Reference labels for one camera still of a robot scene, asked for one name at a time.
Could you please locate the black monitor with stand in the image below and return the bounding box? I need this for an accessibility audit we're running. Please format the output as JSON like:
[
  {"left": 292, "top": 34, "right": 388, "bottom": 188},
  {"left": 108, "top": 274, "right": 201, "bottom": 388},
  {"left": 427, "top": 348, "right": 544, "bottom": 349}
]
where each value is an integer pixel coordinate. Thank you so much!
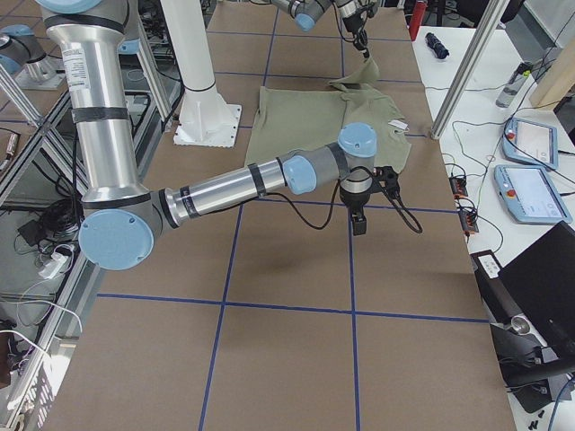
[{"left": 491, "top": 222, "right": 574, "bottom": 413}]

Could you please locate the green long-sleeve shirt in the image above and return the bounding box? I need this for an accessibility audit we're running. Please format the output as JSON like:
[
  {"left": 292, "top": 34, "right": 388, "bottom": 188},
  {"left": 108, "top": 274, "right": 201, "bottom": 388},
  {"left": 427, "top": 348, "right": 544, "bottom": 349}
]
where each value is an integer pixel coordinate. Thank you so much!
[{"left": 244, "top": 58, "right": 411, "bottom": 172}]

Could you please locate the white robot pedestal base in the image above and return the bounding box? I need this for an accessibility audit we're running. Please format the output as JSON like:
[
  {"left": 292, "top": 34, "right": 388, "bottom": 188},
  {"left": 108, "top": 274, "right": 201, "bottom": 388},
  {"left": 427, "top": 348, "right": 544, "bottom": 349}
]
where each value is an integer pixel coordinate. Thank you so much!
[{"left": 161, "top": 0, "right": 242, "bottom": 148}]

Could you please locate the orange black electronics module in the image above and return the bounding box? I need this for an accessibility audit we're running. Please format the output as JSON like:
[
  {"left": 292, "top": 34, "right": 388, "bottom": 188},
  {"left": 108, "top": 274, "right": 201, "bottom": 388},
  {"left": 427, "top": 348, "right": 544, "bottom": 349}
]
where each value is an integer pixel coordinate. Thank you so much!
[{"left": 449, "top": 176, "right": 468, "bottom": 199}]

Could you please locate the upper blue teach pendant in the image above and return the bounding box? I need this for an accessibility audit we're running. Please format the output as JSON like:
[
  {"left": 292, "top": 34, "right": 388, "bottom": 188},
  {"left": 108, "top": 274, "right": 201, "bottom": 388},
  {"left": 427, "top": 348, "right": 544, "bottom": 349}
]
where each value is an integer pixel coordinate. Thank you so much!
[{"left": 503, "top": 118, "right": 558, "bottom": 170}]

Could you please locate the white Miniso hang tag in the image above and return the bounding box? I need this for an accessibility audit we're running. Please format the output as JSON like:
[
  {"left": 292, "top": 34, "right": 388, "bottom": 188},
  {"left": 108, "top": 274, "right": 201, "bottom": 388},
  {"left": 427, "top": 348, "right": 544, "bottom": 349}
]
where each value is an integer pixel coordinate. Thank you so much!
[{"left": 388, "top": 119, "right": 409, "bottom": 132}]

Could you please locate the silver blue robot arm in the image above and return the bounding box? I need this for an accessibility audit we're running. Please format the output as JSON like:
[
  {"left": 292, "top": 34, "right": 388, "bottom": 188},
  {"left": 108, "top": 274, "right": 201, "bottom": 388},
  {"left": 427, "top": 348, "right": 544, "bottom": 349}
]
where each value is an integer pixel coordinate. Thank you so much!
[
  {"left": 40, "top": 1, "right": 377, "bottom": 270},
  {"left": 270, "top": 0, "right": 380, "bottom": 58}
]

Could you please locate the lower blue teach pendant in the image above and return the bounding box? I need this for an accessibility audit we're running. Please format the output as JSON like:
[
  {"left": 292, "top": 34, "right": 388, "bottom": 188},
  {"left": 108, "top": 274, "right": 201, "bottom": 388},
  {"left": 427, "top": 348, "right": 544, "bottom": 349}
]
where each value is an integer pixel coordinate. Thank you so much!
[{"left": 494, "top": 165, "right": 573, "bottom": 224}]

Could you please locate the aluminium frame post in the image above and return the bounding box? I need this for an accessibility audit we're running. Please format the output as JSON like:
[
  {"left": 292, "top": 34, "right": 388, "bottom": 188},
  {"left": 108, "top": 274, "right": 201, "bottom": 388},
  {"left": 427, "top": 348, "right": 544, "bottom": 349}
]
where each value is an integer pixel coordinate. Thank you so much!
[{"left": 430, "top": 0, "right": 509, "bottom": 140}]

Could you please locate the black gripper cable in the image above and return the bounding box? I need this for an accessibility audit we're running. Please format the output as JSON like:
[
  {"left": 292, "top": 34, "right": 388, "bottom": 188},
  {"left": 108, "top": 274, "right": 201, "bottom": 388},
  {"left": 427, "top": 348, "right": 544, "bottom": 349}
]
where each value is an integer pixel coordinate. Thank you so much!
[{"left": 260, "top": 168, "right": 424, "bottom": 235}]

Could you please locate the blue teach pendant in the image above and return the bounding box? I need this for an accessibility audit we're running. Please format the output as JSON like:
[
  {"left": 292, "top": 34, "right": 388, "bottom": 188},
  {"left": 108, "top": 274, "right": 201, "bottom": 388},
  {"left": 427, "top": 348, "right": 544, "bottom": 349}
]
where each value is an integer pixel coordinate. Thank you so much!
[
  {"left": 494, "top": 165, "right": 573, "bottom": 224},
  {"left": 503, "top": 118, "right": 558, "bottom": 170}
]

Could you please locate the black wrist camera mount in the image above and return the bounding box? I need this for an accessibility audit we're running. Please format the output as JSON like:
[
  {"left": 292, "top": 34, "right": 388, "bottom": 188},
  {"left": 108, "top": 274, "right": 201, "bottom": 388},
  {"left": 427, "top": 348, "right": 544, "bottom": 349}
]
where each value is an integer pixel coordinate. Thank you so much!
[{"left": 375, "top": 166, "right": 401, "bottom": 199}]

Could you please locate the black box white label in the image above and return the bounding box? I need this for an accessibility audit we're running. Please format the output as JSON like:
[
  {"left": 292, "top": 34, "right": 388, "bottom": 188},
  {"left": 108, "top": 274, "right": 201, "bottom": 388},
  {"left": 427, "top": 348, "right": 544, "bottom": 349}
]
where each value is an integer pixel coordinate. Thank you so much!
[{"left": 470, "top": 251, "right": 521, "bottom": 325}]

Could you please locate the dark folded umbrella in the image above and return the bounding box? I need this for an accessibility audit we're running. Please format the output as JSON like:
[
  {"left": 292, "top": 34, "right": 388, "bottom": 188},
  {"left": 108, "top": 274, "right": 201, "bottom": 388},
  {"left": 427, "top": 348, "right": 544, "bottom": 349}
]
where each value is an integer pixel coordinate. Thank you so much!
[{"left": 425, "top": 32, "right": 449, "bottom": 60}]

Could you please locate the red cylinder bottle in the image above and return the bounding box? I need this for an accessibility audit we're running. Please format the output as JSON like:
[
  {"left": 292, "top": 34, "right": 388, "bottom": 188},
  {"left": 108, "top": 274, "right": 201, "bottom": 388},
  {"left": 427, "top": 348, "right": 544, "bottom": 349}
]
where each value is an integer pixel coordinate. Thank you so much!
[{"left": 408, "top": 0, "right": 427, "bottom": 41}]

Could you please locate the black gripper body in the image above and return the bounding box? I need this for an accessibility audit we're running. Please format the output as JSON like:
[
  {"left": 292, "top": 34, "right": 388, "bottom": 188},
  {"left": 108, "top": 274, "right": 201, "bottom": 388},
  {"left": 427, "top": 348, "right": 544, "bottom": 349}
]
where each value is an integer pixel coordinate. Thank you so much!
[
  {"left": 341, "top": 4, "right": 377, "bottom": 39},
  {"left": 340, "top": 190, "right": 370, "bottom": 216}
]

